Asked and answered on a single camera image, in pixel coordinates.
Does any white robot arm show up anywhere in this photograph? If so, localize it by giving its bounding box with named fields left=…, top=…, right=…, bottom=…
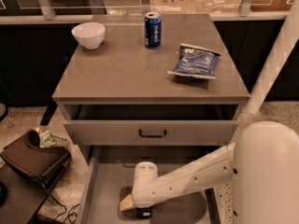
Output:
left=120, top=121, right=299, bottom=224

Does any grey middle drawer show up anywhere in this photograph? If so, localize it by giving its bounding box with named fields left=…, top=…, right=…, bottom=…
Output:
left=77, top=146, right=224, bottom=224

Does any grey drawer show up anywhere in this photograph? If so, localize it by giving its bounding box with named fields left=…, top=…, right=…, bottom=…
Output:
left=64, top=105, right=237, bottom=146
left=77, top=146, right=224, bottom=224

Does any grey top drawer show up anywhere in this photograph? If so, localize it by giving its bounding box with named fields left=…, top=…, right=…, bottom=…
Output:
left=64, top=105, right=237, bottom=146

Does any grey drawer cabinet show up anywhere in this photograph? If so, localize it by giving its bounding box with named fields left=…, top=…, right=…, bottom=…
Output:
left=53, top=14, right=249, bottom=157

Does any green snack packet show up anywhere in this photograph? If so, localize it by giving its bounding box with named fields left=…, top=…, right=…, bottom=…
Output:
left=35, top=127, right=56, bottom=147

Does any black side table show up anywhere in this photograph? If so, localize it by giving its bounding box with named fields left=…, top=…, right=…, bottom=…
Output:
left=0, top=164, right=65, bottom=224

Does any dark brown curved device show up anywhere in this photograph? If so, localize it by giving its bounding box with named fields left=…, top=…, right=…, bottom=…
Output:
left=1, top=130, right=71, bottom=184

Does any blue chip bag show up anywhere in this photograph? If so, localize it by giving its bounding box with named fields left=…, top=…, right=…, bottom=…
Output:
left=168, top=43, right=221, bottom=79

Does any white ceramic bowl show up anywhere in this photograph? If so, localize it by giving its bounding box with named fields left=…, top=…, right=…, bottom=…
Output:
left=72, top=22, right=106, bottom=49

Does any blue soda can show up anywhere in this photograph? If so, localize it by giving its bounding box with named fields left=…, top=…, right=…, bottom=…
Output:
left=144, top=12, right=162, bottom=48

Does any cardboard box left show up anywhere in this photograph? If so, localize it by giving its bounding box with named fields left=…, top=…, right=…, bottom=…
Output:
left=149, top=0, right=197, bottom=14

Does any black cable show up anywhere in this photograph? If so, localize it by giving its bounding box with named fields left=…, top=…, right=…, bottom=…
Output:
left=41, top=184, right=81, bottom=224

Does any black wire basket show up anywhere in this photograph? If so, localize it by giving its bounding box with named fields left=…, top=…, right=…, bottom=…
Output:
left=52, top=135, right=70, bottom=150

